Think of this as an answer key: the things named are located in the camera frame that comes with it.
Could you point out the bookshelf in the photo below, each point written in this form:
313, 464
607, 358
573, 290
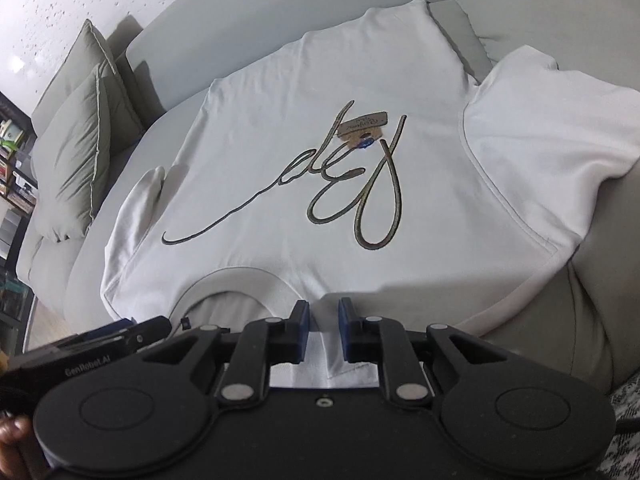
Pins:
12, 170

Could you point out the white hoodie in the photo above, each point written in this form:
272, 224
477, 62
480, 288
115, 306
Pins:
280, 160

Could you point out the grey sofa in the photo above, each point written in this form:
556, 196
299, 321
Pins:
225, 35

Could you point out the grey throw pillow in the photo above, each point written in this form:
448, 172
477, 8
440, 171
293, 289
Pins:
120, 100
70, 160

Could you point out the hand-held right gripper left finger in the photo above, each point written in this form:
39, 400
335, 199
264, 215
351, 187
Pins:
300, 332

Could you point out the brown paper hang tag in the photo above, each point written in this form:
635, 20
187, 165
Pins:
362, 122

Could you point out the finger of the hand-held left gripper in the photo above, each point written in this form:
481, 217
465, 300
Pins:
115, 329

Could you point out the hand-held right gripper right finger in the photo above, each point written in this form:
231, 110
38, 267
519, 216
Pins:
346, 332

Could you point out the person's left hand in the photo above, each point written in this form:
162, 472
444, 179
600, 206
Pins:
15, 430

